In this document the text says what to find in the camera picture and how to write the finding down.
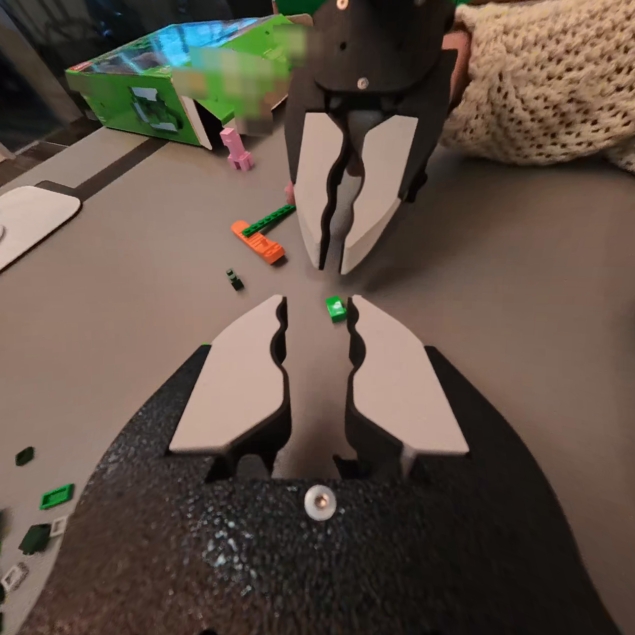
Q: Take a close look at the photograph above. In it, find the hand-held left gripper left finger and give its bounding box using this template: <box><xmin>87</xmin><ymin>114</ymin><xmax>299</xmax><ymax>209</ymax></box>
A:
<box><xmin>169</xmin><ymin>295</ymin><xmax>292</xmax><ymax>457</ymax></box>

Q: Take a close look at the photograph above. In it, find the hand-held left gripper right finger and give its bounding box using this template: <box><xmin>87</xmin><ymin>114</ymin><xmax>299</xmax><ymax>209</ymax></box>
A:
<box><xmin>346</xmin><ymin>295</ymin><xmax>469</xmax><ymax>478</ymax></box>

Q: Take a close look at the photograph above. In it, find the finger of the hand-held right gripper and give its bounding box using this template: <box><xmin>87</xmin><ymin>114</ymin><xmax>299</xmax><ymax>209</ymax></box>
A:
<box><xmin>340</xmin><ymin>115</ymin><xmax>420</xmax><ymax>276</ymax></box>
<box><xmin>296</xmin><ymin>112</ymin><xmax>346</xmax><ymax>272</ymax></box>

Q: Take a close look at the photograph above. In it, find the narrow green lego plate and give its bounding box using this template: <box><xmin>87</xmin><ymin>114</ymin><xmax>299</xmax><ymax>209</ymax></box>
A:
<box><xmin>242</xmin><ymin>204</ymin><xmax>297</xmax><ymax>237</ymax></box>

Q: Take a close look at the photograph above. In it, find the pink lego pig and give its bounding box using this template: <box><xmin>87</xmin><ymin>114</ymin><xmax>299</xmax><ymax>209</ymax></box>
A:
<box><xmin>221</xmin><ymin>128</ymin><xmax>257</xmax><ymax>172</ymax></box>

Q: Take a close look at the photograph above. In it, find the green lego box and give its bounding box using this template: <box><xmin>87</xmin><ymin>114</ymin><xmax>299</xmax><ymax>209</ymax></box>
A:
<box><xmin>64</xmin><ymin>14</ymin><xmax>314</xmax><ymax>149</ymax></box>

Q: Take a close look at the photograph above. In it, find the pile of lego pieces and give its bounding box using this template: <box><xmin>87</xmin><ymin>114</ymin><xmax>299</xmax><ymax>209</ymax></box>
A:
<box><xmin>0</xmin><ymin>445</ymin><xmax>68</xmax><ymax>608</ymax></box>

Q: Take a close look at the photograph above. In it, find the person's right hand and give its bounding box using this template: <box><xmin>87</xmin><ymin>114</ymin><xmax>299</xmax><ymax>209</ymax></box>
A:
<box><xmin>441</xmin><ymin>32</ymin><xmax>473</xmax><ymax>114</ymax></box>

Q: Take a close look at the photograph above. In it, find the orange brick separator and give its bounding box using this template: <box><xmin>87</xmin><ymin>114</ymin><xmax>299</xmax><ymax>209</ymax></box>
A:
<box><xmin>231</xmin><ymin>220</ymin><xmax>286</xmax><ymax>265</ymax></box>

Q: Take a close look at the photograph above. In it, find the white rounded mat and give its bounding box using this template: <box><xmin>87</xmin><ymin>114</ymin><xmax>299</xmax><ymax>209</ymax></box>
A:
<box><xmin>0</xmin><ymin>186</ymin><xmax>83</xmax><ymax>273</ymax></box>

